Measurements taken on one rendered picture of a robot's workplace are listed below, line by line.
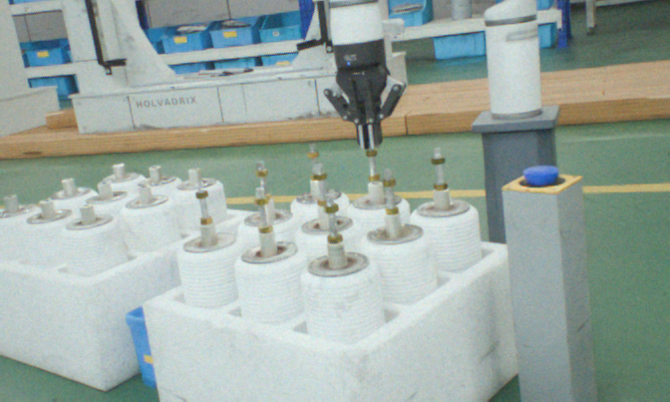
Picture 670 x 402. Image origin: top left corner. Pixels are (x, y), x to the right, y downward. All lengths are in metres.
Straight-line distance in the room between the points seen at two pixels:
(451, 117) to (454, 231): 1.90
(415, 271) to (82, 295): 0.55
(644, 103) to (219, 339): 2.13
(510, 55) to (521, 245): 0.56
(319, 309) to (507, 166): 0.66
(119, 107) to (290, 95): 0.84
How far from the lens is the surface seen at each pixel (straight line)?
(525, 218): 0.96
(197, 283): 1.07
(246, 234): 1.14
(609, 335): 1.31
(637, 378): 1.20
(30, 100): 4.35
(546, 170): 0.97
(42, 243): 1.41
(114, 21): 3.76
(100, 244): 1.31
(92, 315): 1.28
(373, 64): 1.12
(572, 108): 2.91
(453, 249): 1.08
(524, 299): 1.00
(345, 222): 1.09
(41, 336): 1.43
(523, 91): 1.46
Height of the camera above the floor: 0.57
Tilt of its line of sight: 13 degrees down
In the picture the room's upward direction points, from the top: 8 degrees counter-clockwise
